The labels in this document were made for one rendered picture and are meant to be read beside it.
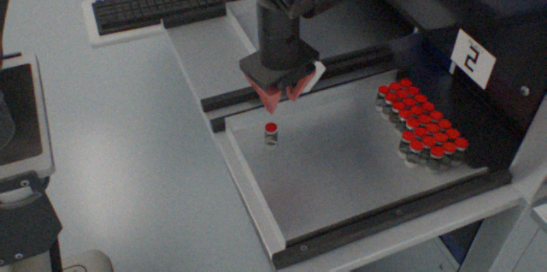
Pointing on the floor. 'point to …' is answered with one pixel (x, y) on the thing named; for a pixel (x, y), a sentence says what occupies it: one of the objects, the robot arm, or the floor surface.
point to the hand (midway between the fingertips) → (280, 102)
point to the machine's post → (536, 186)
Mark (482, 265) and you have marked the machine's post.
